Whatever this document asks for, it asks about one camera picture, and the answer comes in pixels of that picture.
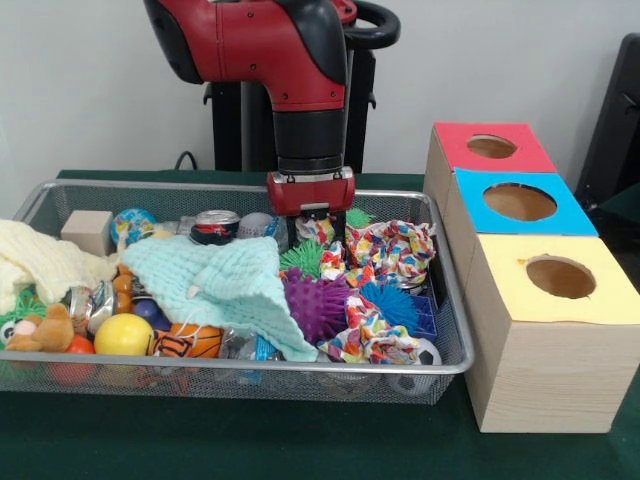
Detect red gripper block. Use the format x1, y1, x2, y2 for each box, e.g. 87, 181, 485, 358
265, 167, 356, 251

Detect colourful patterned cloth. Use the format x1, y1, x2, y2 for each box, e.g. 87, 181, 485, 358
295, 215, 438, 364

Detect shallow clear mesh bin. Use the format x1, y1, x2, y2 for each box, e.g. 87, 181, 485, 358
0, 178, 476, 406

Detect wooden three-hole box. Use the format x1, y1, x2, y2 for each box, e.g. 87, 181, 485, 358
422, 121, 640, 434

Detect purple spiky ball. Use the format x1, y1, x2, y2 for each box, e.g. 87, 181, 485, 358
280, 268, 353, 346

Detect blue spiky ball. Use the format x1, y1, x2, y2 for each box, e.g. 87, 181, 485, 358
358, 280, 421, 334

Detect mint green cloth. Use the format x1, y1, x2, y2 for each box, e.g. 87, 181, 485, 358
120, 230, 321, 363

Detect small soccer ball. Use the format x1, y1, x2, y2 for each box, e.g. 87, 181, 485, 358
385, 338, 443, 396

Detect blue globe ball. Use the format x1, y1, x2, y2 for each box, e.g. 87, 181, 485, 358
110, 208, 159, 251

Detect dark green table cloth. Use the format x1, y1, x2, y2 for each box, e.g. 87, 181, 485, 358
0, 168, 640, 480

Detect yellow ball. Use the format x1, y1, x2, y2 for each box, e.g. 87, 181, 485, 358
94, 313, 155, 358

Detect wooden cube block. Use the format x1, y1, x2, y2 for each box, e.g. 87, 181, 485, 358
60, 210, 115, 258

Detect black chair back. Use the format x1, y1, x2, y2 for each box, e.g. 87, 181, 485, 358
575, 33, 640, 236

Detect cream yellow cloth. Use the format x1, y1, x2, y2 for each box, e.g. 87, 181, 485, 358
0, 219, 119, 316

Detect brown plush bear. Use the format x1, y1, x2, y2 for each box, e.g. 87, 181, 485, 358
5, 303, 76, 353

